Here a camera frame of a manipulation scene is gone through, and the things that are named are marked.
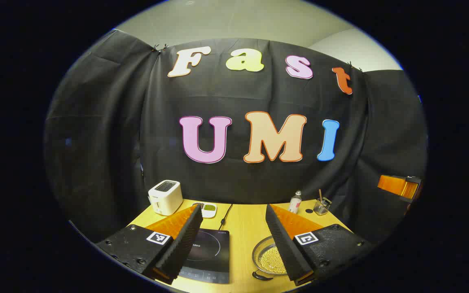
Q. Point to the black cloth clip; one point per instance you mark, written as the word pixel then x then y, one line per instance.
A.
pixel 159 48
pixel 355 66

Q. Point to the steel pot with soybeans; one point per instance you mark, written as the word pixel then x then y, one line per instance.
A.
pixel 273 260

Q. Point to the small clear bottle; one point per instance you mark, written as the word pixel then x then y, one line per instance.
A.
pixel 294 203

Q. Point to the white toaster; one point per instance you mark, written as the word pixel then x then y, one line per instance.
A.
pixel 165 197

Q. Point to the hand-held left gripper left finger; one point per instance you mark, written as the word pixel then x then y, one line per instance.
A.
pixel 185 244

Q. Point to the black backdrop cloth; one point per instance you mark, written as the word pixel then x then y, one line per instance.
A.
pixel 259 183

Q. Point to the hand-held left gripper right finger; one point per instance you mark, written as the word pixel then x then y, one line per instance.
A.
pixel 285 248

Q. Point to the glass jar with stick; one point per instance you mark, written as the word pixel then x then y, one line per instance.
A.
pixel 321 207

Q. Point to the white divided dish of beans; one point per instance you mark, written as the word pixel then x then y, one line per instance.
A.
pixel 209 209

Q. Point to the black induction cooktop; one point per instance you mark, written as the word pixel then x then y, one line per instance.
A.
pixel 214 252

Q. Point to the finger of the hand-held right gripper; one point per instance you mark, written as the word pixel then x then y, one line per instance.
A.
pixel 395 185

